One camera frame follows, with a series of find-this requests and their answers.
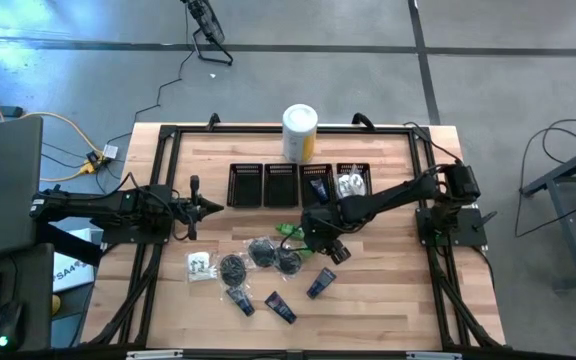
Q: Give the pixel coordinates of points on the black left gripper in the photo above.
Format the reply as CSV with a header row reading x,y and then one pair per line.
x,y
188,210

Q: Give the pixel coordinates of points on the white yellow wipes canister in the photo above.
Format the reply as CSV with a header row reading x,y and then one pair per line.
x,y
299,135

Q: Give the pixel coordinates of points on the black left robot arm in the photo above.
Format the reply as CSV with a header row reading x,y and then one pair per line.
x,y
93,202

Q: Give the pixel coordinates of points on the silver metal bracket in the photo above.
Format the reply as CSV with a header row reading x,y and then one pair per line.
x,y
433,356
153,355

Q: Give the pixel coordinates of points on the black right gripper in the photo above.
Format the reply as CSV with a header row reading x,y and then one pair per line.
x,y
320,225

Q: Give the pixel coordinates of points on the small yellow round object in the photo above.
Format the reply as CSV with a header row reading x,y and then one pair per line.
x,y
55,305

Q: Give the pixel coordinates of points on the white items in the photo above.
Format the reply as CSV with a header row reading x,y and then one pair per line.
x,y
200,264

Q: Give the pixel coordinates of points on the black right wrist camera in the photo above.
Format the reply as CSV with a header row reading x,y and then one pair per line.
x,y
340,252

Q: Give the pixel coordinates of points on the printed white pouch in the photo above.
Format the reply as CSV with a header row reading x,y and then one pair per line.
x,y
358,184

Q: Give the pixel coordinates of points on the dark grey monitor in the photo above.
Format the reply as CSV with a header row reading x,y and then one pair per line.
x,y
3,185

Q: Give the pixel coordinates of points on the black mesh item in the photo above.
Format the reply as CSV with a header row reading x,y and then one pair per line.
x,y
232,270
262,252
288,261

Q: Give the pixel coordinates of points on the dark blue squeeze tube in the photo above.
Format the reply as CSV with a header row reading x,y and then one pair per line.
x,y
280,307
241,301
319,190
320,283

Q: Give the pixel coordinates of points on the black computer mouse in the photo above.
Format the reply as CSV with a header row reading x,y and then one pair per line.
x,y
8,325

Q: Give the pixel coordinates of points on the white power adapter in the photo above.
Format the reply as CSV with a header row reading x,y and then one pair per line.
x,y
110,151

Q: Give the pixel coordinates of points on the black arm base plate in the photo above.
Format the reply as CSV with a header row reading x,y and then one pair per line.
x,y
468,235
133,237

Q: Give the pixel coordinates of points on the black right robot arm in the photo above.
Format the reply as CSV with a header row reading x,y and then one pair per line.
x,y
398,195

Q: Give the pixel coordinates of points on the white cardboard box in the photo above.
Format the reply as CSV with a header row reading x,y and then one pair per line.
x,y
70,272

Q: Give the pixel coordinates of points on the black slotted plastic basket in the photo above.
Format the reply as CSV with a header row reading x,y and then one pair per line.
x,y
281,187
363,170
244,187
308,172

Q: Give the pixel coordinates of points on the black floor fan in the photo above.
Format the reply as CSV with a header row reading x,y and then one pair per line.
x,y
208,22

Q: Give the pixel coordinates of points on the grey metal desk frame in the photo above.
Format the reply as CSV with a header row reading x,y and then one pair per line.
x,y
575,162

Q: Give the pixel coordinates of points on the black metal table frame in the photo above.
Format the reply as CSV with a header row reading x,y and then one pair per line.
x,y
243,129

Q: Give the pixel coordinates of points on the dark operator desk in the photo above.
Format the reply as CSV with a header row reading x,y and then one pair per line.
x,y
38,280

